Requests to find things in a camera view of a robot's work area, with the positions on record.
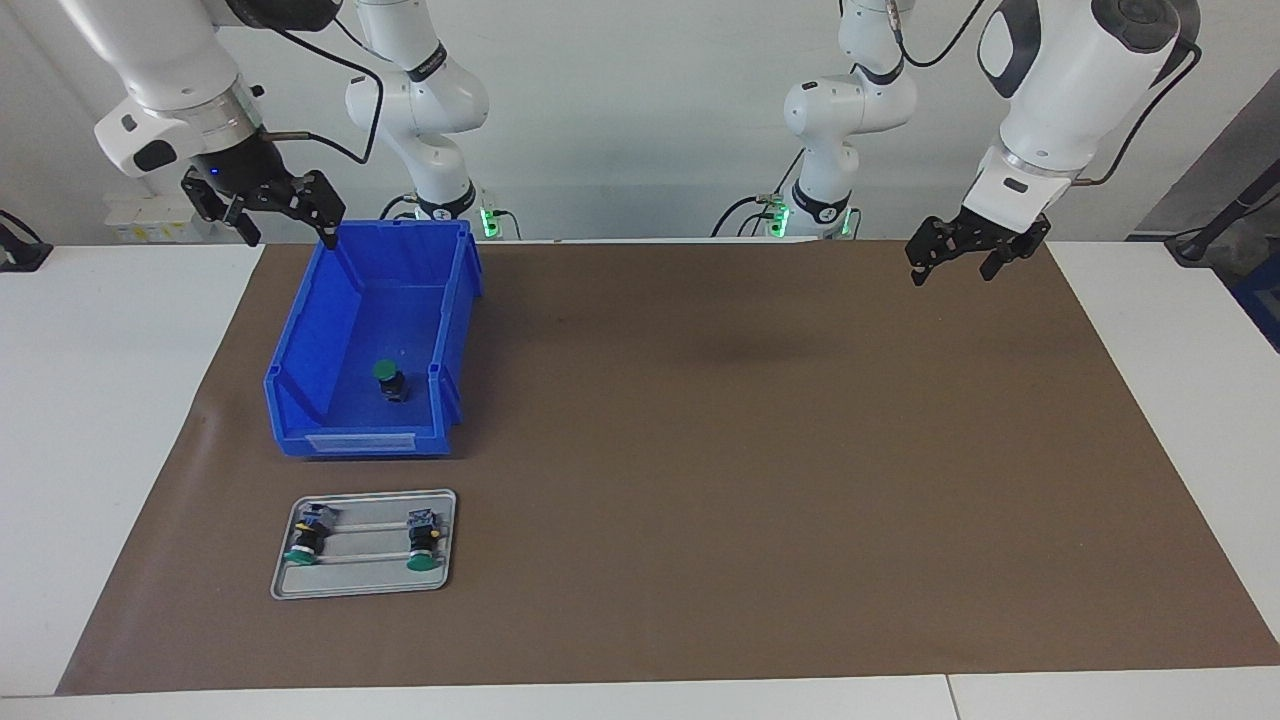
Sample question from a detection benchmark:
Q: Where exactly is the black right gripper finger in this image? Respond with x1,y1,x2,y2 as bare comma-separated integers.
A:
280,170,347,251
182,170,261,248

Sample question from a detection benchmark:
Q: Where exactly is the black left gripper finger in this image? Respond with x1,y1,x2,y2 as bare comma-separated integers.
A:
905,217,969,286
981,232,1049,281

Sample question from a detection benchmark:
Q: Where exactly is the green push button white block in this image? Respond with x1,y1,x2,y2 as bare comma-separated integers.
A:
405,508,448,572

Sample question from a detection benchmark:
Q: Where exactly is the blue plastic storage bin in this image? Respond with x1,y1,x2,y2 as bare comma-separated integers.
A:
263,218,485,459

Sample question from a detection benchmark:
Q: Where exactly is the black stand pole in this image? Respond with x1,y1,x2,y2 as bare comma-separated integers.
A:
1165,160,1280,266

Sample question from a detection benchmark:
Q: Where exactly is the blue crate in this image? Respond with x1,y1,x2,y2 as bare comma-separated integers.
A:
1232,250,1280,353

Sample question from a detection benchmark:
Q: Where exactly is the brown table mat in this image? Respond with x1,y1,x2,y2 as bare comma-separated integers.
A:
55,238,1280,696

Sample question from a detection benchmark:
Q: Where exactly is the silver metal tray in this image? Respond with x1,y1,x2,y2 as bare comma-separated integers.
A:
270,488,458,601

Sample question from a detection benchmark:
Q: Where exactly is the white wall socket box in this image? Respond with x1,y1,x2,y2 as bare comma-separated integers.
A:
105,193,216,244

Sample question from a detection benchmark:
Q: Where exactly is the black base cable bundle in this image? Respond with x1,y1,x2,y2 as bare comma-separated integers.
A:
712,150,806,238
380,193,521,241

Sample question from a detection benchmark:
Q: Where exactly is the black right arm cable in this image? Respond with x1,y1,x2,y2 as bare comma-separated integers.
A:
225,0,386,166

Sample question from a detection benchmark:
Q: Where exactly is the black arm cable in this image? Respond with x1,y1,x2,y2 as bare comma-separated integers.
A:
885,0,1201,191
225,0,386,166

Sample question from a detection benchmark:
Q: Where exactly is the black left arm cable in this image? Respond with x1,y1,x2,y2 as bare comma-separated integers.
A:
885,0,1201,191

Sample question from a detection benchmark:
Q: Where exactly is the black clamp mount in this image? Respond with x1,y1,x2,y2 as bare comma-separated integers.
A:
0,208,53,273

